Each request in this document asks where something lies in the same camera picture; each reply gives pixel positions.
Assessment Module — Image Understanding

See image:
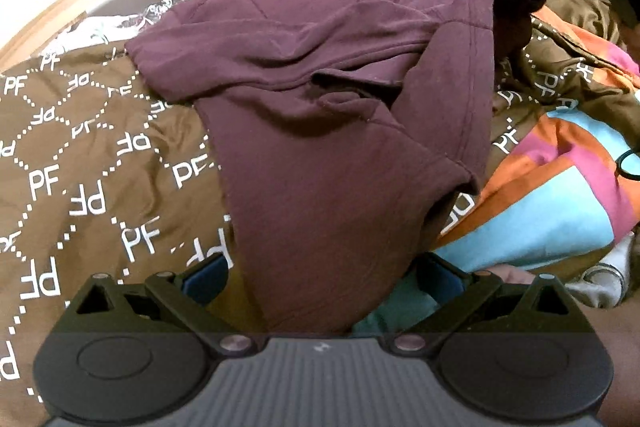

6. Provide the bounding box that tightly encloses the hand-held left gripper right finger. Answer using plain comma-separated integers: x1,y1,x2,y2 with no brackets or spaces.
390,252,581,358

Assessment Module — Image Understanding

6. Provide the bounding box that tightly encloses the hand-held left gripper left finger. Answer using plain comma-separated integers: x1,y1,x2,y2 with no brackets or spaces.
65,254,258,358

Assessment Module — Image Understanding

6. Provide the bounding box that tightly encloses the maroon long-sleeve shirt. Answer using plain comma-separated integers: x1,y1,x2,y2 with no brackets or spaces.
124,0,533,335

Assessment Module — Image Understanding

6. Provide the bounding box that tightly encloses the colourful striped blanket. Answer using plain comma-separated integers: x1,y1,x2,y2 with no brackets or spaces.
350,4,640,338

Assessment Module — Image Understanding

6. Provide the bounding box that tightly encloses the white grey cloth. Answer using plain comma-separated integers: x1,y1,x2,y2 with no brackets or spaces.
565,232,640,310

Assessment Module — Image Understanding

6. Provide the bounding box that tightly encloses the brown printed blanket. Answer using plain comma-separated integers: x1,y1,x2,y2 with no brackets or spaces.
0,0,640,427

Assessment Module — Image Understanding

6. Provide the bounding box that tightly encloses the black looped cord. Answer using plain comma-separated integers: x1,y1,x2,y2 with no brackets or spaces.
614,148,640,182

